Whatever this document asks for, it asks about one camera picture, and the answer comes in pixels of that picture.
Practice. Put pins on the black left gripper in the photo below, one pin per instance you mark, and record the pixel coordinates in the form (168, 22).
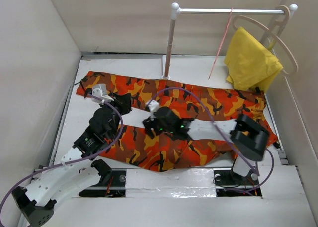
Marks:
(122, 101)

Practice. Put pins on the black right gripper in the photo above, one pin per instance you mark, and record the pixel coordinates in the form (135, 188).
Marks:
(149, 122)

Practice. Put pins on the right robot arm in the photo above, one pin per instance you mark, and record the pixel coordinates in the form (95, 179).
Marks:
(243, 134)

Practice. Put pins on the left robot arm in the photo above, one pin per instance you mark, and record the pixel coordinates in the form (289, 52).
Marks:
(80, 167)

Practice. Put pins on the wooden round hanger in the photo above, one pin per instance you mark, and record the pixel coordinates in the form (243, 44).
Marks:
(274, 30)

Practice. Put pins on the white metal clothes rack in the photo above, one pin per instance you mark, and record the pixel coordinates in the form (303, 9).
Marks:
(175, 11)

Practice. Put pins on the yellow folded cloth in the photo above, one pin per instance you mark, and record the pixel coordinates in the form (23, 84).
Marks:
(251, 66)

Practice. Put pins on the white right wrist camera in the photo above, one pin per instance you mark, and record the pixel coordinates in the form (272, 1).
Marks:
(152, 106)

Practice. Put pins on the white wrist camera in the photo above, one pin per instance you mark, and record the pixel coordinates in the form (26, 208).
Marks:
(152, 106)
(98, 94)

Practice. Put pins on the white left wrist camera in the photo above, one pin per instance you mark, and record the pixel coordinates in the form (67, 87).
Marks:
(98, 94)

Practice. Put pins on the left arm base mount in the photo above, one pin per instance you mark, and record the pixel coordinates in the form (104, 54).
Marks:
(113, 188)

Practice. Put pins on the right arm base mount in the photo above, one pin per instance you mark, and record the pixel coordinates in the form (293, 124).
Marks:
(230, 184)

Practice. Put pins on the pink wire hanger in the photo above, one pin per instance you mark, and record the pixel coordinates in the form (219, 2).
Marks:
(221, 43)

